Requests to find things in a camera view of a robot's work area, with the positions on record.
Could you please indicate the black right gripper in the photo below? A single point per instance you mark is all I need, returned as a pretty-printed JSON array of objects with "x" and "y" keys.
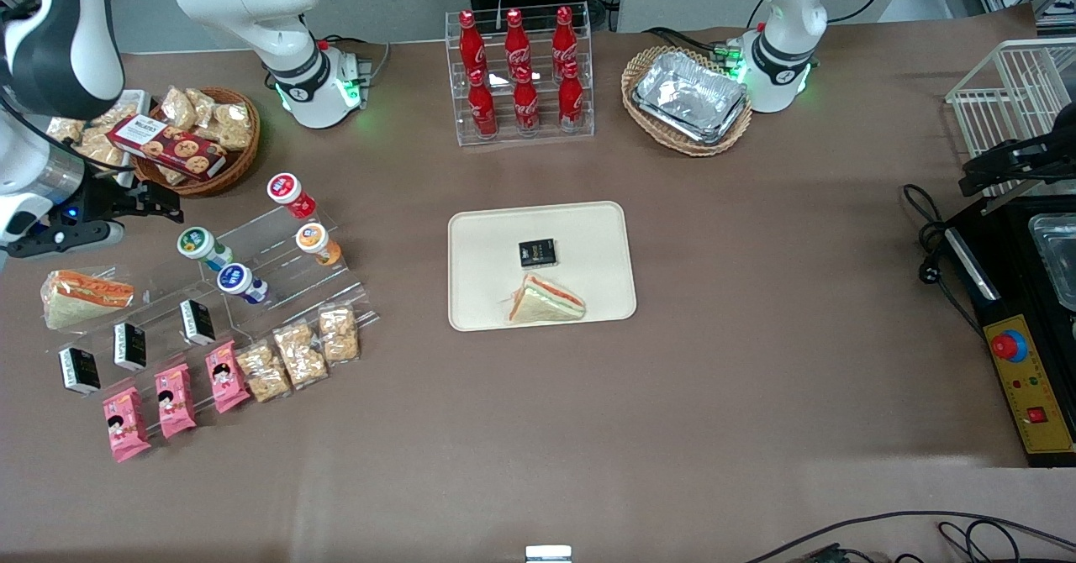
[{"x": 107, "y": 197}]

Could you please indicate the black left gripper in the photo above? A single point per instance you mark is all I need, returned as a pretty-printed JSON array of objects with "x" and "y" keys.
[{"x": 1032, "y": 158}]

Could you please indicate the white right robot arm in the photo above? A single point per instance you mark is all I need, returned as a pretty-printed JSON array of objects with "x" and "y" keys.
[{"x": 252, "y": 0}]

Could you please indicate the green cap gum bottle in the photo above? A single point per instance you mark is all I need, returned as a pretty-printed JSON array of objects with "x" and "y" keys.
[{"x": 198, "y": 244}]

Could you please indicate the steel food tray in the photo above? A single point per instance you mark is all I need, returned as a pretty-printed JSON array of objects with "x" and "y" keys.
[{"x": 1057, "y": 256}]

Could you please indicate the blue cap gum bottle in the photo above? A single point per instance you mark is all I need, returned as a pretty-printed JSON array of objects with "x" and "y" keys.
[{"x": 238, "y": 280}]

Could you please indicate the red cap gum bottle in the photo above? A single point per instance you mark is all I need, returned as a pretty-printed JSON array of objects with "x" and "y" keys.
[{"x": 288, "y": 192}]

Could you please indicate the orange cap gum bottle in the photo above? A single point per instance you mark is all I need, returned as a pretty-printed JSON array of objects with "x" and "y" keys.
[{"x": 314, "y": 240}]

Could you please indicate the beige plastic tray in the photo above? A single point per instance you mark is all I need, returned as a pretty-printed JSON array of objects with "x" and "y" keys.
[{"x": 588, "y": 244}]

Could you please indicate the silver machine lid bar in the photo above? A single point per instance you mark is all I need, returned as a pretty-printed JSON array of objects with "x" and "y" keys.
[{"x": 1013, "y": 202}]

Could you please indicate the red cookie box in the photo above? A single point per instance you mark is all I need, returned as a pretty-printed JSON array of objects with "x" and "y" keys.
[{"x": 168, "y": 147}]

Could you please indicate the clear rice cracker bag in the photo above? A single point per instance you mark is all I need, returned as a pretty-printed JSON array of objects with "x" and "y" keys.
[
  {"x": 178, "y": 107},
  {"x": 234, "y": 124},
  {"x": 203, "y": 102},
  {"x": 65, "y": 128},
  {"x": 113, "y": 118},
  {"x": 101, "y": 153}
]

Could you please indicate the dark wicker snack basket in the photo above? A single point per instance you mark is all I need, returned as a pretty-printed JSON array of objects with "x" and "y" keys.
[{"x": 231, "y": 170}]

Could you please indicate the wrapped triangle sandwich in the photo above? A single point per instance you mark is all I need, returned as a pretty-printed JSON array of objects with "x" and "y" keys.
[
  {"x": 545, "y": 302},
  {"x": 84, "y": 298}
]

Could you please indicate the black and white small box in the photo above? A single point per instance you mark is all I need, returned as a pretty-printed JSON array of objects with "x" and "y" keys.
[
  {"x": 130, "y": 345},
  {"x": 197, "y": 322},
  {"x": 80, "y": 370}
]

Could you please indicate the black sealing machine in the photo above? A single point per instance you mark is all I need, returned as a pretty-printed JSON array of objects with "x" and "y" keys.
[{"x": 1009, "y": 294}]

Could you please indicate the clear acrylic stepped stand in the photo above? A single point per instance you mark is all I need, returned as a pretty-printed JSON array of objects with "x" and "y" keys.
[{"x": 286, "y": 290}]

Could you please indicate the pink snack packet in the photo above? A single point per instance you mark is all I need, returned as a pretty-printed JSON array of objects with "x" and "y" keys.
[
  {"x": 175, "y": 400},
  {"x": 226, "y": 376},
  {"x": 126, "y": 423}
]

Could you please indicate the red emergency stop button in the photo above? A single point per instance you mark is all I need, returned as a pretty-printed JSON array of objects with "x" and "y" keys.
[{"x": 1009, "y": 345}]

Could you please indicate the clear bag of nut brittle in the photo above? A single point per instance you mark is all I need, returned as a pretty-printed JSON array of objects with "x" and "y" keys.
[
  {"x": 339, "y": 334},
  {"x": 300, "y": 354},
  {"x": 263, "y": 371}
]

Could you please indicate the red cola bottle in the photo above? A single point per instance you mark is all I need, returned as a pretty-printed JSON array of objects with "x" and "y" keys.
[
  {"x": 482, "y": 107},
  {"x": 471, "y": 44},
  {"x": 526, "y": 105},
  {"x": 571, "y": 101},
  {"x": 564, "y": 38},
  {"x": 516, "y": 40}
]

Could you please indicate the aluminium foil container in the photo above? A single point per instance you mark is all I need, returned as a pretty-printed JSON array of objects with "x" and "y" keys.
[{"x": 689, "y": 97}]

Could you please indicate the clear acrylic bottle rack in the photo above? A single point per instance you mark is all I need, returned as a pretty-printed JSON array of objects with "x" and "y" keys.
[{"x": 542, "y": 134}]

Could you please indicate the light wicker basket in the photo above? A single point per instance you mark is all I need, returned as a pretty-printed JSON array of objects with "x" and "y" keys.
[{"x": 647, "y": 122}]

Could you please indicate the small silver device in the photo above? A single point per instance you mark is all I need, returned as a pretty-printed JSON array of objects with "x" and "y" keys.
[{"x": 548, "y": 554}]

